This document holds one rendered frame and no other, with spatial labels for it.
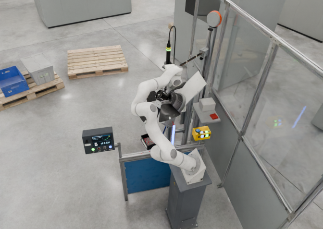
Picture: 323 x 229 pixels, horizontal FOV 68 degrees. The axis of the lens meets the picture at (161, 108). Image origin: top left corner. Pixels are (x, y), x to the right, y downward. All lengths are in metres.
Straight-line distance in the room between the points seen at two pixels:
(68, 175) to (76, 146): 0.50
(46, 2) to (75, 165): 4.90
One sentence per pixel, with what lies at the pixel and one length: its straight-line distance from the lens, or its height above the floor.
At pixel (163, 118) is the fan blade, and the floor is 1.17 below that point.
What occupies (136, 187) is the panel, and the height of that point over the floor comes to 0.24.
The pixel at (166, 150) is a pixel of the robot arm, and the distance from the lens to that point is 1.78.
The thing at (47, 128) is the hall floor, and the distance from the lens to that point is 4.19.
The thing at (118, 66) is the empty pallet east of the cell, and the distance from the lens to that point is 5.12.
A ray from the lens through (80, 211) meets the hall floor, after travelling 3.19.
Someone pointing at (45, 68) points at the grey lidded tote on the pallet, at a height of 0.45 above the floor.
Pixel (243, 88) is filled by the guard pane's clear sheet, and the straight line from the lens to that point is 2.45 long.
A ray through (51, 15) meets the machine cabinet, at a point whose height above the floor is 0.35.
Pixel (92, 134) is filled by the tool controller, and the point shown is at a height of 1.25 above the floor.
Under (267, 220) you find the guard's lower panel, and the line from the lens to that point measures 2.59.
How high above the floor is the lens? 2.79
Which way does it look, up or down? 41 degrees down
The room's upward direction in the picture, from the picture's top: 2 degrees clockwise
